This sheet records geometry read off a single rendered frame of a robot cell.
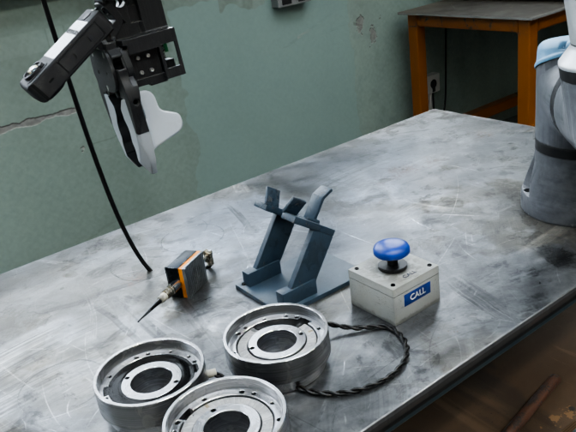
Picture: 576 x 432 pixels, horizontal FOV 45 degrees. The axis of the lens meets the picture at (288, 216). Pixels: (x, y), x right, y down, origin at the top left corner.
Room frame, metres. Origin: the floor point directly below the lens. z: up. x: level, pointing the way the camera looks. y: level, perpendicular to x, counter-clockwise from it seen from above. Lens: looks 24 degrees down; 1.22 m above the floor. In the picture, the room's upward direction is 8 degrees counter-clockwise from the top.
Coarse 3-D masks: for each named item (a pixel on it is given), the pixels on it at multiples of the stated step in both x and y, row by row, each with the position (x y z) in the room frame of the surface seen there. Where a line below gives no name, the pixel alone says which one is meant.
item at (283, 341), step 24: (264, 312) 0.63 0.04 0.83; (288, 312) 0.63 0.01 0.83; (312, 312) 0.61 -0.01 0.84; (240, 336) 0.60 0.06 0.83; (264, 336) 0.60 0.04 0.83; (288, 336) 0.60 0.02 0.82; (240, 360) 0.54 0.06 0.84; (288, 360) 0.53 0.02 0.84; (312, 360) 0.54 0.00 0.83; (288, 384) 0.54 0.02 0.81
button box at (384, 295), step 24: (360, 264) 0.69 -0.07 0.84; (384, 264) 0.67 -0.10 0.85; (408, 264) 0.67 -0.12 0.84; (432, 264) 0.66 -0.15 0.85; (360, 288) 0.66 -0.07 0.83; (384, 288) 0.63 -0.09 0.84; (408, 288) 0.63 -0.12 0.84; (432, 288) 0.65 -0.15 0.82; (384, 312) 0.64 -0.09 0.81; (408, 312) 0.63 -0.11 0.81
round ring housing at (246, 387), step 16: (208, 384) 0.51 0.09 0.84; (224, 384) 0.52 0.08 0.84; (240, 384) 0.52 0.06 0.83; (256, 384) 0.51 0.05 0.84; (272, 384) 0.50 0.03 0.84; (176, 400) 0.50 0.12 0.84; (192, 400) 0.51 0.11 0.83; (208, 400) 0.51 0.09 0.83; (272, 400) 0.49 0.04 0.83; (176, 416) 0.49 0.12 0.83; (208, 416) 0.48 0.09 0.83; (224, 416) 0.49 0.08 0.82; (240, 416) 0.48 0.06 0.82; (256, 416) 0.47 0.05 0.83
